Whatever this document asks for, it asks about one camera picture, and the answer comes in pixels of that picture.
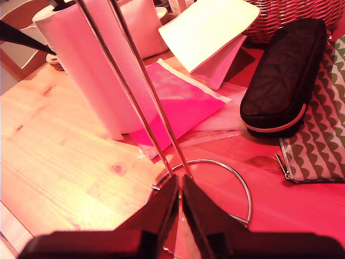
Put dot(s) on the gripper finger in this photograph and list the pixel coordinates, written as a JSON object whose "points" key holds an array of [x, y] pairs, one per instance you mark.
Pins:
{"points": [[159, 213], [58, 2], [207, 215], [19, 35]]}

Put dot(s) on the white paper towel roll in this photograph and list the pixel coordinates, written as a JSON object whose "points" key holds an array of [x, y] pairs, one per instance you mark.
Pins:
{"points": [[89, 67]]}

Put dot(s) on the metallic paper towel stand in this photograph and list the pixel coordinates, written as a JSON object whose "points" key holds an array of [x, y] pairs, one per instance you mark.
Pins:
{"points": [[151, 108]]}

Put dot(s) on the wooden chair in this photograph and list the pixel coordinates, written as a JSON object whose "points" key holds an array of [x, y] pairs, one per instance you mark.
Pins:
{"points": [[16, 62]]}

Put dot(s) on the white padded organiser pouch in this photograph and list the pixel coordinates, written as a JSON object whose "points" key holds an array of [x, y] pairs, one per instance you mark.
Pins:
{"points": [[143, 29]]}

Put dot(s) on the clear plastic sleeve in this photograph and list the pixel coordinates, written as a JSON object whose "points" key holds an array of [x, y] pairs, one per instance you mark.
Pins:
{"points": [[223, 118]]}

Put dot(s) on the pink plastic folder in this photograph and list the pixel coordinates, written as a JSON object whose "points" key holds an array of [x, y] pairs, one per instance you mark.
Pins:
{"points": [[183, 108]]}

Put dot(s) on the green wave pattern pouch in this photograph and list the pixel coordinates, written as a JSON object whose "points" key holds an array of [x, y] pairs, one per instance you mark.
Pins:
{"points": [[320, 145]]}

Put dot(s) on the white folded paper bag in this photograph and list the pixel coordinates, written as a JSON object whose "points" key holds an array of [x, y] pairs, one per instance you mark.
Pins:
{"points": [[207, 35]]}

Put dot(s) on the black zipped pencil case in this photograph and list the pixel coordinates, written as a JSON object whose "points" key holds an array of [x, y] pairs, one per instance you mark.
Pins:
{"points": [[283, 81]]}

